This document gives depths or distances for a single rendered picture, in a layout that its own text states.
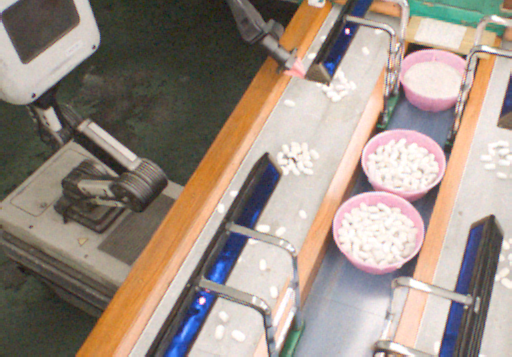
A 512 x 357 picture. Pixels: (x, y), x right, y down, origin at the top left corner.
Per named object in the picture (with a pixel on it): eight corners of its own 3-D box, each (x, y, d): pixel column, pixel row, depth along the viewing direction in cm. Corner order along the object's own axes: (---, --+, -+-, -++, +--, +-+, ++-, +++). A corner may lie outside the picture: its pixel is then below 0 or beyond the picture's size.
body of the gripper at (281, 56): (299, 49, 218) (284, 35, 215) (289, 68, 212) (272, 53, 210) (289, 58, 223) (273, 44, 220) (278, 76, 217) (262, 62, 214)
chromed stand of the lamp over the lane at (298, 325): (211, 370, 164) (182, 286, 129) (243, 306, 176) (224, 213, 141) (278, 395, 160) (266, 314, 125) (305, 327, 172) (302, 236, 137)
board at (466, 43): (401, 40, 236) (402, 37, 235) (412, 17, 245) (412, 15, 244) (488, 59, 230) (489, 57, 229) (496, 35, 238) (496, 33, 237)
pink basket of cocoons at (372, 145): (362, 211, 197) (364, 193, 189) (357, 149, 214) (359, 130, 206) (446, 210, 197) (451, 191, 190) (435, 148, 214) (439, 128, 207)
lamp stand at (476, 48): (443, 151, 213) (467, 47, 178) (455, 112, 225) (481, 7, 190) (498, 166, 209) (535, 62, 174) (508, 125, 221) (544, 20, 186)
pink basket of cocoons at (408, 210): (320, 267, 184) (320, 250, 176) (348, 200, 200) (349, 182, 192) (407, 295, 178) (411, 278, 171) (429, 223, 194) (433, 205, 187)
